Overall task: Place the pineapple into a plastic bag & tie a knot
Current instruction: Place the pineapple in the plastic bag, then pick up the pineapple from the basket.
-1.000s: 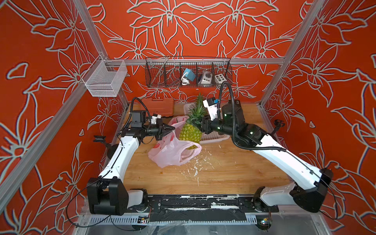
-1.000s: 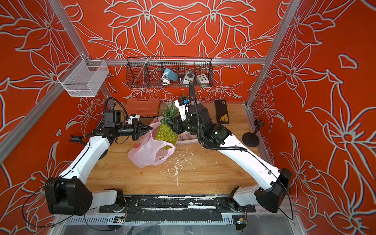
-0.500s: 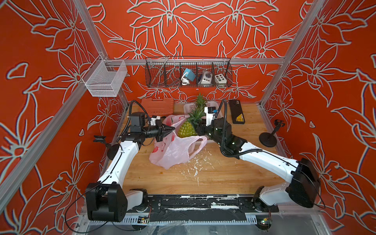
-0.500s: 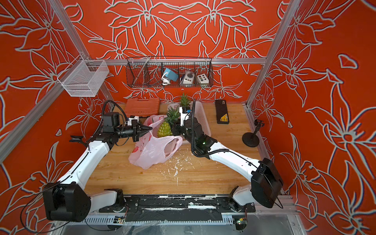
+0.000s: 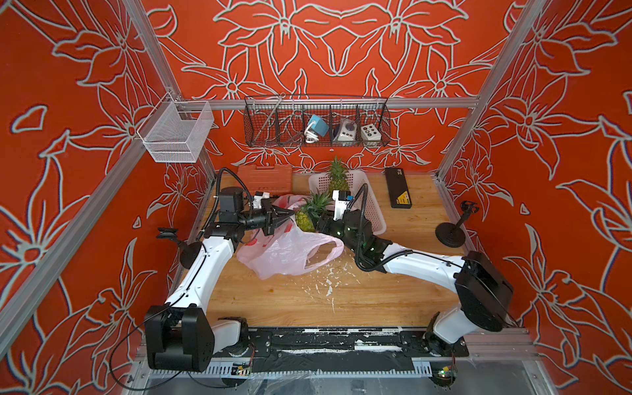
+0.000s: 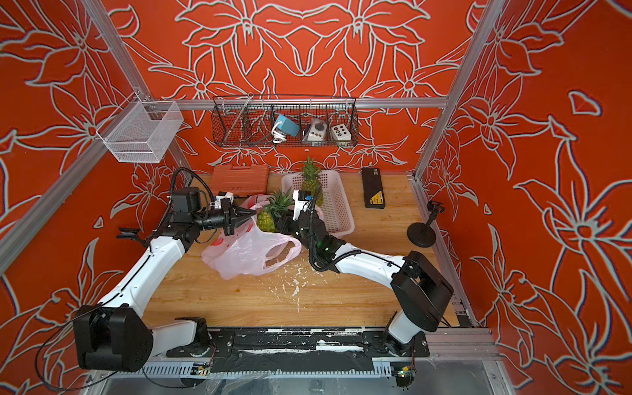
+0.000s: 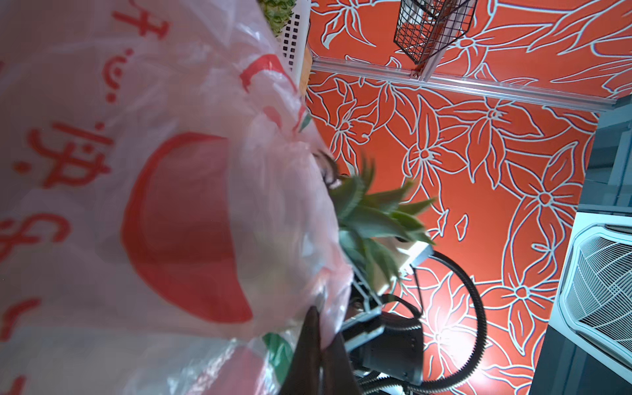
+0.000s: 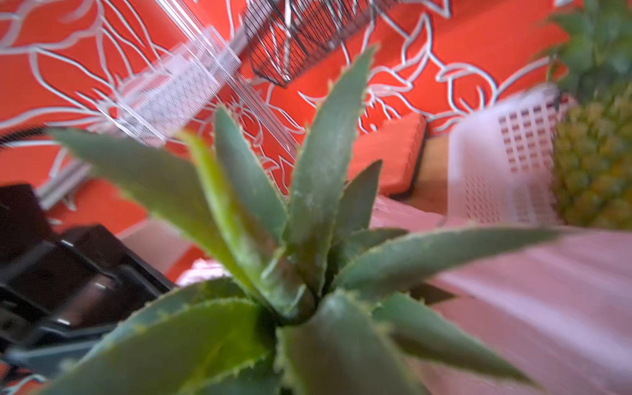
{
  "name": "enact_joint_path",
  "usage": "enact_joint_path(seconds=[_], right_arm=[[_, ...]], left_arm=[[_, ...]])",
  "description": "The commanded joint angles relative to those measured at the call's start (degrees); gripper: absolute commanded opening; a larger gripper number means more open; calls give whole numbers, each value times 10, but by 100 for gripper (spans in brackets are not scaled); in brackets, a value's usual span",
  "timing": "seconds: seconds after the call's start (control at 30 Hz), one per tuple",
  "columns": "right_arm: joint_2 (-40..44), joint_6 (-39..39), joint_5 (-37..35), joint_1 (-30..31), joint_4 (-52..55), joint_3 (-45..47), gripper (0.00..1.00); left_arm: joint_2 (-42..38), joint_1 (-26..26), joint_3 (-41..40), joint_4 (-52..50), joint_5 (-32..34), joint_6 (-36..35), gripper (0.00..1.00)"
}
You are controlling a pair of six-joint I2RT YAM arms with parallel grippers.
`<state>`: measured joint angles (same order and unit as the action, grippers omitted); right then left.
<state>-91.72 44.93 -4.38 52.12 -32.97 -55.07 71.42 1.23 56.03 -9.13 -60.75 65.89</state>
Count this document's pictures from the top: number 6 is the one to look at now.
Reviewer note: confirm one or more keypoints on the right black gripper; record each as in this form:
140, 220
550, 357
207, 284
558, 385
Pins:
286, 223

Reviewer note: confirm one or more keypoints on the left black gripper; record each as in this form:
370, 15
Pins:
231, 220

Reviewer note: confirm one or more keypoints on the white perforated plastic basket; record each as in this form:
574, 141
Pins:
336, 211

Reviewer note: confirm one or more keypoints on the pink plastic bag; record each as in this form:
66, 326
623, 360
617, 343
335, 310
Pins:
250, 251

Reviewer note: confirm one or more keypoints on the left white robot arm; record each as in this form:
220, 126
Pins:
111, 334

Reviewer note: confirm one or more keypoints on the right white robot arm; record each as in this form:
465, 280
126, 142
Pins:
421, 290

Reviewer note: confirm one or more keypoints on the orange plastic tool case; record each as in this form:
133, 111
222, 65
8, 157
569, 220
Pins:
242, 181

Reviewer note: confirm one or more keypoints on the black box yellow label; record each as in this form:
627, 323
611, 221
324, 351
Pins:
373, 188

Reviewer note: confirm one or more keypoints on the white button box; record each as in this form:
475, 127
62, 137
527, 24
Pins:
341, 135

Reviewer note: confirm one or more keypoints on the white device with knobs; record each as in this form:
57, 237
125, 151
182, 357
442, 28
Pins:
316, 132

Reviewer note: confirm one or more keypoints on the left black round stand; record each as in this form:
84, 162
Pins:
131, 234

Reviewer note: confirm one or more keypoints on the black round stand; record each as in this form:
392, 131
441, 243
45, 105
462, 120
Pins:
131, 234
422, 234

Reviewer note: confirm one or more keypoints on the right black round stand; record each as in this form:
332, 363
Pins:
422, 234

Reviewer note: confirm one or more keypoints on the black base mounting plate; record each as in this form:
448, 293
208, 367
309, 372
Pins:
317, 350

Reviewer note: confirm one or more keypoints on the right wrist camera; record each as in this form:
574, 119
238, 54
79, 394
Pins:
302, 199

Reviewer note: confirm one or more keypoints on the black wire wall basket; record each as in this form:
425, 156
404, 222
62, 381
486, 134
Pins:
249, 121

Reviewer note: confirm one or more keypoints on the teal box with cable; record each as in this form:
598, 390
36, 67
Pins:
283, 128

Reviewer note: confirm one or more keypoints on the clear wire wall basket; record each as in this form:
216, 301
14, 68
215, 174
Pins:
141, 132

